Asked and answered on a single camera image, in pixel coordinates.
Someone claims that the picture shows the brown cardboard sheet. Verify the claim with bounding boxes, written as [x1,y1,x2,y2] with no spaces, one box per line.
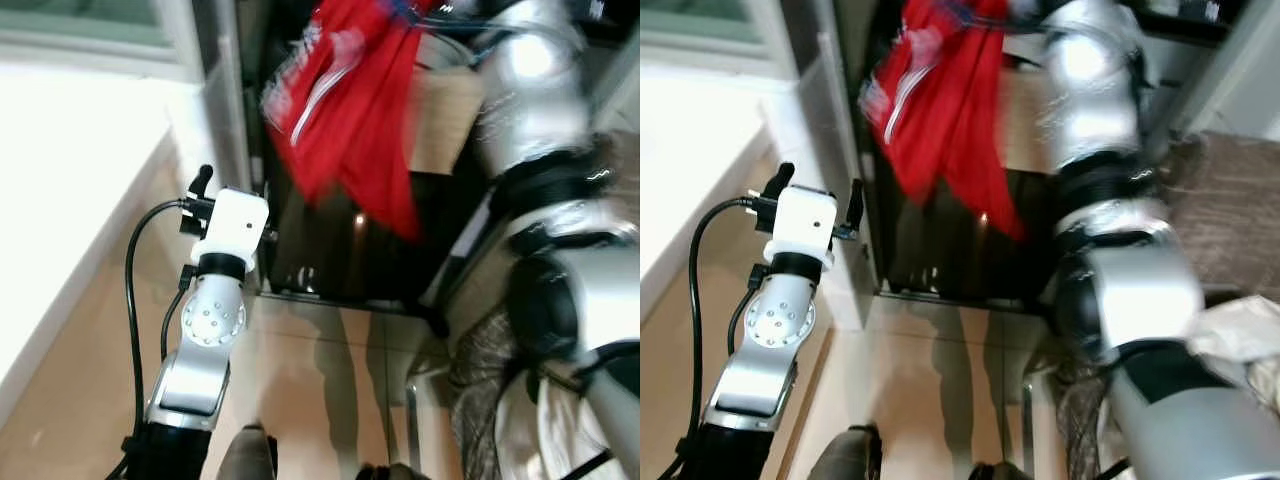
[408,62,489,177]
[998,66,1063,173]

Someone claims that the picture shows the red garment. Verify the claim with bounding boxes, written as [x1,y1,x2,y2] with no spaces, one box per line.
[860,0,1033,243]
[260,0,443,243]

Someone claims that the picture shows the metal rack frame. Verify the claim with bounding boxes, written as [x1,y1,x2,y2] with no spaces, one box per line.
[403,365,453,480]

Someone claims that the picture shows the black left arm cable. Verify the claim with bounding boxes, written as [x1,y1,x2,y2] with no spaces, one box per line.
[105,198,193,480]
[672,196,757,480]

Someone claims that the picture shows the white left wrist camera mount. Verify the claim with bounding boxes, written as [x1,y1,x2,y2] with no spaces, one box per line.
[203,188,271,273]
[767,185,839,267]

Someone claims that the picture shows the white cloth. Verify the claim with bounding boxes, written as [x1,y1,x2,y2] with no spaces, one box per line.
[1186,295,1280,396]
[494,375,606,480]

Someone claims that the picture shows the grey patterned cloth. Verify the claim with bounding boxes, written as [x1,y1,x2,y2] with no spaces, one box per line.
[1050,345,1113,480]
[447,308,526,480]

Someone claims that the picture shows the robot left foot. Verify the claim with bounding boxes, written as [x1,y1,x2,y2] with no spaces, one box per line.
[216,424,279,480]
[806,424,883,480]

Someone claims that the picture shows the brown mat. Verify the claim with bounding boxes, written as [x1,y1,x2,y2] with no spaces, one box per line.
[1160,130,1280,299]
[598,128,641,206]

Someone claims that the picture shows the black washing machine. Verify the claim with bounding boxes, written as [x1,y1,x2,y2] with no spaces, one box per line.
[232,0,641,313]
[820,0,1241,313]

